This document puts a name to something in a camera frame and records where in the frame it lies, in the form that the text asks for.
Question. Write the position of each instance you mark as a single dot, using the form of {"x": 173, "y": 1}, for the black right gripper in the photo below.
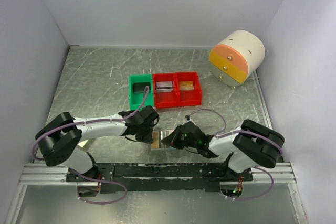
{"x": 172, "y": 139}

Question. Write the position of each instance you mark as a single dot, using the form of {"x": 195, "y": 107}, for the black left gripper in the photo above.
{"x": 148, "y": 138}

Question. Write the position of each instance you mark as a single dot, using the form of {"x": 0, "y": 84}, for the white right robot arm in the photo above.
{"x": 247, "y": 146}

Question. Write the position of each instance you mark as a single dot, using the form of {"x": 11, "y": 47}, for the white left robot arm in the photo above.
{"x": 58, "y": 140}

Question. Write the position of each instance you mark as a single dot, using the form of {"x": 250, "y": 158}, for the black card in green bin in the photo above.
{"x": 139, "y": 87}

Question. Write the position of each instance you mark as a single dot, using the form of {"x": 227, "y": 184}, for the silver card in red bin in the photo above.
{"x": 164, "y": 86}

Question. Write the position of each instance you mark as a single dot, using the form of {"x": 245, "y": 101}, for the orange card in red bin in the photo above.
{"x": 186, "y": 85}

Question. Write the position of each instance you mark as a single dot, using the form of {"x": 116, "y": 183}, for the green plastic bin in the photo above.
{"x": 135, "y": 99}

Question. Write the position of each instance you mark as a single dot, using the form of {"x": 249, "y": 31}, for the red plastic bin middle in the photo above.
{"x": 166, "y": 100}

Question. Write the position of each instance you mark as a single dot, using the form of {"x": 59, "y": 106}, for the red plastic bin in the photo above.
{"x": 166, "y": 100}
{"x": 190, "y": 98}

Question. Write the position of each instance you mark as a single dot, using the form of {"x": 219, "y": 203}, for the red plastic bin right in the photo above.
{"x": 190, "y": 98}

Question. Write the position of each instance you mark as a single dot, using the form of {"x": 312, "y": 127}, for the round beige drawer cabinet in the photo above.
{"x": 236, "y": 57}

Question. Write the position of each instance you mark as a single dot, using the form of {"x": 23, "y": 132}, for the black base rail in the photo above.
{"x": 166, "y": 176}

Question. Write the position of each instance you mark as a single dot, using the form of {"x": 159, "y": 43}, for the aluminium frame rail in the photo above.
{"x": 40, "y": 174}

